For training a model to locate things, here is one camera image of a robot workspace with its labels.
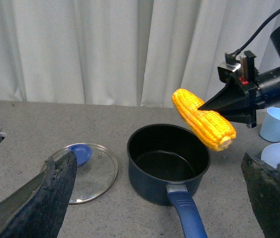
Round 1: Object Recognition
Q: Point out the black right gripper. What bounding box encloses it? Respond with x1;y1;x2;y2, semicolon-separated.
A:
199;67;280;128

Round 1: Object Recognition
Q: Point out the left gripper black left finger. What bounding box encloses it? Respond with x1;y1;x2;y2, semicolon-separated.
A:
0;152;77;238

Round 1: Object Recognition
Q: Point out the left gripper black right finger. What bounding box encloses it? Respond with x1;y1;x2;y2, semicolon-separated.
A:
241;153;280;238

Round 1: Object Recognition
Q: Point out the yellow corn cob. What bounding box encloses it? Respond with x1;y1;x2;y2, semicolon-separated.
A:
171;88;237;151

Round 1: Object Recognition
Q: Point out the glass lid blue knob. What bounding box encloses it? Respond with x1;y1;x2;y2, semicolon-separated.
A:
51;143;118;205

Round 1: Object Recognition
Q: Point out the light blue cup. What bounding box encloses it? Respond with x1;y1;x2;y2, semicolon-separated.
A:
259;107;280;142

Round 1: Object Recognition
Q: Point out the dark blue saucepan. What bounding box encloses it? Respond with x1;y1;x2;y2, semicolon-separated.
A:
127;124;211;238

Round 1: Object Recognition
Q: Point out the grey-white curtain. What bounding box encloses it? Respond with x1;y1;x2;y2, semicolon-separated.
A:
0;0;280;107

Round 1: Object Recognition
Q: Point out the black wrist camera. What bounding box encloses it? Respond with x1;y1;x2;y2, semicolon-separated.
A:
218;51;258;85

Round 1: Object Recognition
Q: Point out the black camera cable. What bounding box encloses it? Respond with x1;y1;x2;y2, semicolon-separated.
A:
224;0;280;65

